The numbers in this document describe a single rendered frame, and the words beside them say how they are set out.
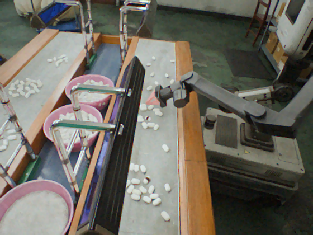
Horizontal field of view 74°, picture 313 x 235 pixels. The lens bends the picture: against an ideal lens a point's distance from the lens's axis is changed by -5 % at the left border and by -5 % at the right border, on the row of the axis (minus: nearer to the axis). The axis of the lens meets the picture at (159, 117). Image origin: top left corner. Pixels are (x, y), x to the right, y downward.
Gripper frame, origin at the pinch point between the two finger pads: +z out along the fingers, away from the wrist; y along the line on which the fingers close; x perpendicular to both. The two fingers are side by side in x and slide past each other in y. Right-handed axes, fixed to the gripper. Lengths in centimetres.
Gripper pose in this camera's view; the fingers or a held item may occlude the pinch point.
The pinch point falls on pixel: (147, 102)
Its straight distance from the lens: 106.5
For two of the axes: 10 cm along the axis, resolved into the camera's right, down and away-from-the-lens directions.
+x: 5.5, 6.3, 5.5
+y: -0.6, 6.8, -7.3
